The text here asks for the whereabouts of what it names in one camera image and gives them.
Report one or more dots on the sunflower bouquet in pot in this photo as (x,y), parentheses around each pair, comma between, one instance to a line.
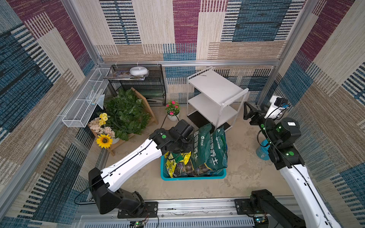
(105,136)

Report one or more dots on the magazine on black shelf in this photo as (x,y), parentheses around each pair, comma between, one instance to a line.
(125,76)

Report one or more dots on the teal round canister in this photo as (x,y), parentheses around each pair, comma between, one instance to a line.
(263,151)

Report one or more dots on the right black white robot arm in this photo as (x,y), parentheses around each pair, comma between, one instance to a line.
(280,138)

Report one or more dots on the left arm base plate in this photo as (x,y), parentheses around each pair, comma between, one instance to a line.
(150,210)

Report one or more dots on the white wire wall basket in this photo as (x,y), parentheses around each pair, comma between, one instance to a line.
(84,105)

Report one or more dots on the green soil bag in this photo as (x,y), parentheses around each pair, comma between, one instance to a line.
(200,161)
(219,151)

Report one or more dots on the wooden plant stand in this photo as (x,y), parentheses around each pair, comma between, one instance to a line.
(147,108)

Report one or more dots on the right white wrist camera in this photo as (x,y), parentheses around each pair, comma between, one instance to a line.
(278,104)

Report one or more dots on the pink flowers white pot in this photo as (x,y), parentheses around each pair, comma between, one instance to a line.
(173,110)

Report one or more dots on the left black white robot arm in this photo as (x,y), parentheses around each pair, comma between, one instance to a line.
(105,185)

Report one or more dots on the white three-tier shelf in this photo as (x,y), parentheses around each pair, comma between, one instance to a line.
(219,101)

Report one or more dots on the white round device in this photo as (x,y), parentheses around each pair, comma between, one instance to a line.
(138,71)

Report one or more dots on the aluminium front rail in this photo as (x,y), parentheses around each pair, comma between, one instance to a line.
(178,213)

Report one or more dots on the black wire shelf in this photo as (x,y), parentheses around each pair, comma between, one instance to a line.
(152,88)

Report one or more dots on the green leafy plant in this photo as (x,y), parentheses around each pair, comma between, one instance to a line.
(126,114)

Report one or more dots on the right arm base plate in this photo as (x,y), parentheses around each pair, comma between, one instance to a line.
(249,207)

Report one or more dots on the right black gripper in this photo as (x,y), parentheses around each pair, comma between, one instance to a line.
(255,116)

